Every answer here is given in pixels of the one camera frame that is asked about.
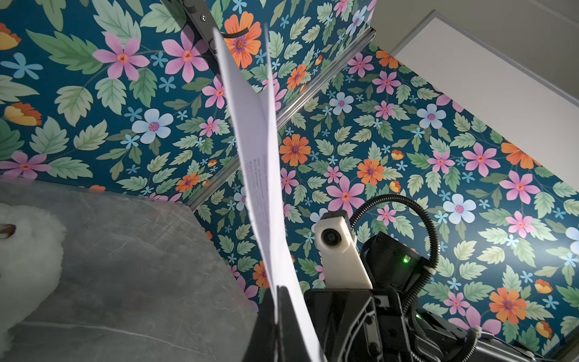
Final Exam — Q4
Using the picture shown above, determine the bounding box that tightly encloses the white teddy bear blue shirt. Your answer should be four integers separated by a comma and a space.
1, 204, 66, 356

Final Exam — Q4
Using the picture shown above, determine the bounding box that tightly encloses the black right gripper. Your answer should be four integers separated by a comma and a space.
305, 233, 434, 361

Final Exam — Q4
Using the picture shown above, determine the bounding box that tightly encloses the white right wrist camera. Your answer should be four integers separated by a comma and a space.
315, 211, 372, 290

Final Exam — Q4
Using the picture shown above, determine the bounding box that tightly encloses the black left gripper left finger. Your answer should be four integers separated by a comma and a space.
242, 291, 277, 362

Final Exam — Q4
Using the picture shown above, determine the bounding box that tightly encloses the white printed paper sheet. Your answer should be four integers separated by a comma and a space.
214, 31, 326, 361

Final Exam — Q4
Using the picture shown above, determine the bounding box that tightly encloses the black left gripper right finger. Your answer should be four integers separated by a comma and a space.
277, 287, 311, 362

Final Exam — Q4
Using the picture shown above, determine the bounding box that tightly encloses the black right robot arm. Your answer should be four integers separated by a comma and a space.
305, 229, 578, 361

